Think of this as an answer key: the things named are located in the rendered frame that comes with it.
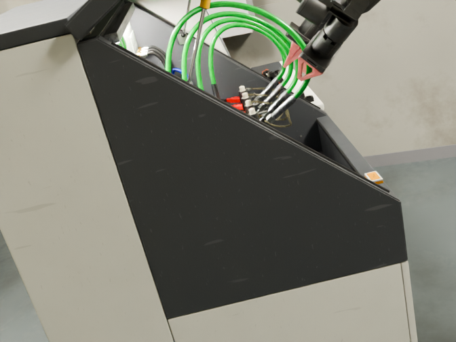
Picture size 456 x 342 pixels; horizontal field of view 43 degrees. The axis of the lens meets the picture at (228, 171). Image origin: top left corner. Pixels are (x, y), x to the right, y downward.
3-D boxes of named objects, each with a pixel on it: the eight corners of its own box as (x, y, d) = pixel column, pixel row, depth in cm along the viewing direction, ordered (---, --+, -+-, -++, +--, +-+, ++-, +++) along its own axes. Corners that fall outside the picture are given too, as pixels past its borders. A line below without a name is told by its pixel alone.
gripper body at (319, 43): (298, 57, 130) (314, 34, 125) (315, 34, 137) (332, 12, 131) (321, 74, 130) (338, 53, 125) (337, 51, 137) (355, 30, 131)
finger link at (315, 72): (283, 75, 138) (302, 49, 130) (296, 60, 142) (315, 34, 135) (307, 93, 138) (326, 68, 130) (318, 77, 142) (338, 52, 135)
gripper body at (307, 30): (287, 27, 150) (304, 3, 147) (319, 49, 151) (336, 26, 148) (285, 32, 144) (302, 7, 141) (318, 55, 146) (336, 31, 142)
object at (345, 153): (402, 252, 140) (395, 193, 133) (384, 256, 140) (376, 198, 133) (335, 159, 197) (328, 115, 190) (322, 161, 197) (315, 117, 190)
